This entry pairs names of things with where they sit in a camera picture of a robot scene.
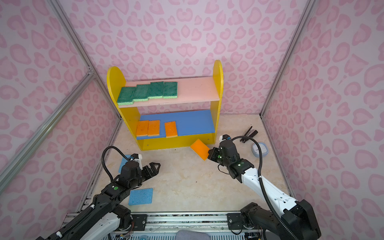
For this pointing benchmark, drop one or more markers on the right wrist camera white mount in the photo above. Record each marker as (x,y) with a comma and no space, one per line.
(224,138)

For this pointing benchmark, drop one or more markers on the left aluminium frame beam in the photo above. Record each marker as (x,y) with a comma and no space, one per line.
(20,159)

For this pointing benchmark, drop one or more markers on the blue sponge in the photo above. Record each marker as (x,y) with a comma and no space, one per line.
(141,197)
(125,159)

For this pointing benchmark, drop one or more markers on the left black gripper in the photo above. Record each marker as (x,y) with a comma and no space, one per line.
(155,171)

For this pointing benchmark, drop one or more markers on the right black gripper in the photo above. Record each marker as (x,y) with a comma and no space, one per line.
(212,156)

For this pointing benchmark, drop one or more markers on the right aluminium frame post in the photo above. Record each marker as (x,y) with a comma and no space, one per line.
(310,7)

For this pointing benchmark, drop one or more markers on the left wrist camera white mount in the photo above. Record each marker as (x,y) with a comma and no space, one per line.
(136,158)

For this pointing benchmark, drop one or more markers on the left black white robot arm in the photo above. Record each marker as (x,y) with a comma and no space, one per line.
(109,201)

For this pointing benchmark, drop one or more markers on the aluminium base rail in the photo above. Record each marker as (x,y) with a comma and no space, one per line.
(172,222)

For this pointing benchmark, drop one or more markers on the yellow shelf with coloured boards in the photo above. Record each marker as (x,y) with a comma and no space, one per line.
(191,124)

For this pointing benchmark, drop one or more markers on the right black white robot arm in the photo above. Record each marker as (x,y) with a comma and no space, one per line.
(270,192)

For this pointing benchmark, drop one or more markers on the black clip tool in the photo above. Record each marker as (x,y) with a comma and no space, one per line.
(249,133)

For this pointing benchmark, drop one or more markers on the green sponge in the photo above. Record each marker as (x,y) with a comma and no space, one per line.
(141,93)
(170,90)
(156,90)
(126,96)

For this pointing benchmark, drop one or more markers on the orange sponge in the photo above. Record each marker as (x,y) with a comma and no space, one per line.
(201,149)
(154,128)
(171,129)
(142,128)

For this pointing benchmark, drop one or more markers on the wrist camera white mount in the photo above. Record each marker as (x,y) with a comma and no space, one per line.
(136,158)
(224,138)

